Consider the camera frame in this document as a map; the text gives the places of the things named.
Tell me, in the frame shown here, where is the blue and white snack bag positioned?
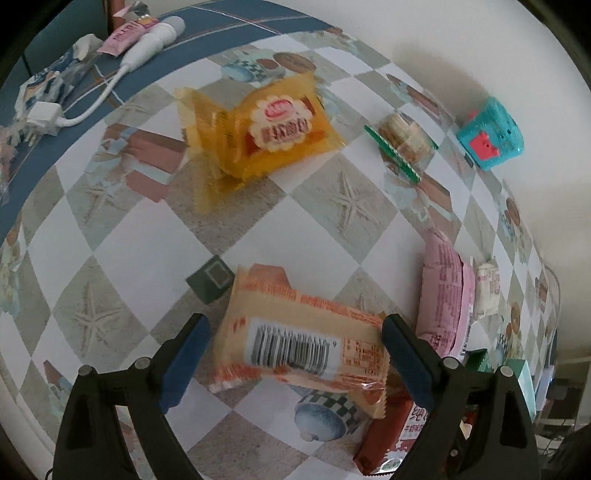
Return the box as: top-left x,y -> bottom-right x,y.
0,34 -> 105,144

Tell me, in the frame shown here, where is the yellow bread packet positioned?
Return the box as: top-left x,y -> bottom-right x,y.
177,71 -> 347,191

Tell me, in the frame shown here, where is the small pink snack packet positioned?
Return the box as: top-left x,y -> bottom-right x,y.
100,17 -> 155,58

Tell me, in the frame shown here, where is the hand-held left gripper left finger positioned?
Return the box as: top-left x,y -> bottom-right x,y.
52,313 -> 212,480

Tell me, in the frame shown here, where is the white plug-in lamp with cable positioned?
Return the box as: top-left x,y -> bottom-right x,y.
25,15 -> 187,136

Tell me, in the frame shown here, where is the teal toy box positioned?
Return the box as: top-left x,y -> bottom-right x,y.
456,96 -> 526,171

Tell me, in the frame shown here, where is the green-edged cracker packet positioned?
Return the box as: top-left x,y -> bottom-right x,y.
364,112 -> 439,184

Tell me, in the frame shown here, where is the small white snack packet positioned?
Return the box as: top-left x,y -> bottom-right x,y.
472,259 -> 502,319

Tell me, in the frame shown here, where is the small dark square block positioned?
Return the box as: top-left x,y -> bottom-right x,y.
185,256 -> 236,305

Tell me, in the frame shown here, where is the clear plastic wrapper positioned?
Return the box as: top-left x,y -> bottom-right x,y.
0,131 -> 29,206

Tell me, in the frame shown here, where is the red snack packet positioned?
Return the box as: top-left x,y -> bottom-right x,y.
355,388 -> 435,476

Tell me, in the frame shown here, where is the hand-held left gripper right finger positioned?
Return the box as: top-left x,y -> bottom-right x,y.
381,313 -> 541,480

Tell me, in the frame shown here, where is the large pink snack packet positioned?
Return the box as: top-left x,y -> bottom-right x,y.
416,231 -> 476,357

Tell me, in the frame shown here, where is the orange barcode snack packet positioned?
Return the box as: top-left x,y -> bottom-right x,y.
208,263 -> 393,421

